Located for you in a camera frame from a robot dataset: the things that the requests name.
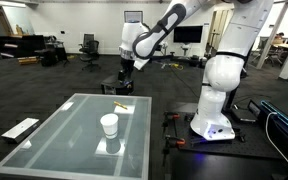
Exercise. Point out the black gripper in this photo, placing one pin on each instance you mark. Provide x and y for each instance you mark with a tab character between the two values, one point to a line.
126	69

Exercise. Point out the yellow pen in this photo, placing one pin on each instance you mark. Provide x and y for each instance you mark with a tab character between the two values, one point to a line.
120	105

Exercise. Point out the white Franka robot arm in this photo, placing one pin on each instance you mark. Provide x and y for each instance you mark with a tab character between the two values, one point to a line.
224	73

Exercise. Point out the white paper cup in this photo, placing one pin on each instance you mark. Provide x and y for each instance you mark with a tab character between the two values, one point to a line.
110	125

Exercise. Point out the black swivel office chair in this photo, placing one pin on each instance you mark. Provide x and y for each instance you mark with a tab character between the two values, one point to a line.
90	51

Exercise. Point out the orange black bar clamp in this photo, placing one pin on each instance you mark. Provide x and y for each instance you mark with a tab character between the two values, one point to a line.
174	142
171	116

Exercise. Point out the yellow wooden crate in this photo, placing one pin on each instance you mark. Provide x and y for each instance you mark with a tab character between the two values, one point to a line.
28	60

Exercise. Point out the black low cabinet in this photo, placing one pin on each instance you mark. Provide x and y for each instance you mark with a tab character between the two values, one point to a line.
20	45

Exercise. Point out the black slanted pole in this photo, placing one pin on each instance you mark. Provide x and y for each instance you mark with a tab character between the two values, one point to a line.
232	96

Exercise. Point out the flat black power box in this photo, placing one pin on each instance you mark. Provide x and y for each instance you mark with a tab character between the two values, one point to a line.
242	115

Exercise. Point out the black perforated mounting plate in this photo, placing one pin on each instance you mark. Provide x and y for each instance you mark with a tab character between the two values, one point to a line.
250	140

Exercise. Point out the seated person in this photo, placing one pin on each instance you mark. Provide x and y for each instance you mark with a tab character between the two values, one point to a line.
278	38

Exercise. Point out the black controller box blue light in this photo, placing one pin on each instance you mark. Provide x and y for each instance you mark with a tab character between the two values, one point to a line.
280	123

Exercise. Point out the framed wall picture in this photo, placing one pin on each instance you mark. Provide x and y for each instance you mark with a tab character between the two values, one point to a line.
133	16

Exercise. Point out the black wall television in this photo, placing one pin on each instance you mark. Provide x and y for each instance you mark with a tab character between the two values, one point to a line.
188	34

